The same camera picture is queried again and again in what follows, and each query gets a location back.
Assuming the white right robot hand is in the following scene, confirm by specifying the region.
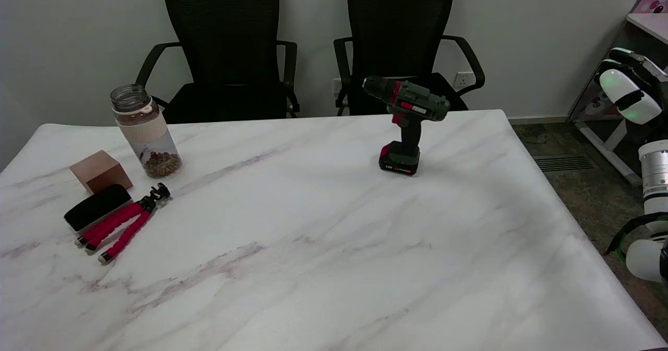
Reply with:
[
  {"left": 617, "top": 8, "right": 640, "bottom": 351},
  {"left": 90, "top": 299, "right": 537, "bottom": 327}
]
[{"left": 595, "top": 47, "right": 668, "bottom": 126}]

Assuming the green red power screwdriver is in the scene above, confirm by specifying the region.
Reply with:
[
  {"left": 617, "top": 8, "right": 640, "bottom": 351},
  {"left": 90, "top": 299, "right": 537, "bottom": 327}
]
[{"left": 362, "top": 76, "right": 451, "bottom": 176}]

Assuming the white desk with side panel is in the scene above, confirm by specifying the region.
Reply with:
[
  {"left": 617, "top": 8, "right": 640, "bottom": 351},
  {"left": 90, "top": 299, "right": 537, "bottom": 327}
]
[{"left": 568, "top": 0, "right": 668, "bottom": 186}]

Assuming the floor vent grille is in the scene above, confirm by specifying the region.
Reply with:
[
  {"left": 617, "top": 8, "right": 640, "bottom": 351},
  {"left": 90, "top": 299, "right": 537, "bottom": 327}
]
[{"left": 532, "top": 154, "right": 596, "bottom": 173}]

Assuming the black mesh office chair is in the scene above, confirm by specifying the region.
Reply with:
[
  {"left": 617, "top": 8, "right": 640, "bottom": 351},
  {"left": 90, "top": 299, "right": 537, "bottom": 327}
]
[
  {"left": 333, "top": 0, "right": 486, "bottom": 117},
  {"left": 135, "top": 0, "right": 301, "bottom": 125}
]

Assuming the glass jar with nuts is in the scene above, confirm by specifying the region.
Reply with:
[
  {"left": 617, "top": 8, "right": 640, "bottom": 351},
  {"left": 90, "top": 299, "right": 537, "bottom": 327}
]
[{"left": 110, "top": 84, "right": 183, "bottom": 179}]

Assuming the red flexible mini tripod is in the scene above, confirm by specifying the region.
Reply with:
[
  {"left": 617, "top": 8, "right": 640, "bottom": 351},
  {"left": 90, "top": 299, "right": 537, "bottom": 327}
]
[{"left": 75, "top": 183, "right": 171, "bottom": 264}]

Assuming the brown wooden block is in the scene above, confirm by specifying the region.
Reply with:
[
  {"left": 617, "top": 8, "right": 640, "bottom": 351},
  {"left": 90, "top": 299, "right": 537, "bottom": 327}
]
[{"left": 69, "top": 150, "right": 134, "bottom": 195}]

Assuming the black whiteboard eraser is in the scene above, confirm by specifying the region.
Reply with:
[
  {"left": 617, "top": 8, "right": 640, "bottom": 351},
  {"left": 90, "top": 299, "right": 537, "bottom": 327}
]
[{"left": 64, "top": 184, "right": 133, "bottom": 234}]

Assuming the black looped wrist cable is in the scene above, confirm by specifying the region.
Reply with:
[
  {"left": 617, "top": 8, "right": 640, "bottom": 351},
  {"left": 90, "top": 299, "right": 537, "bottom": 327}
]
[{"left": 604, "top": 212, "right": 668, "bottom": 263}]

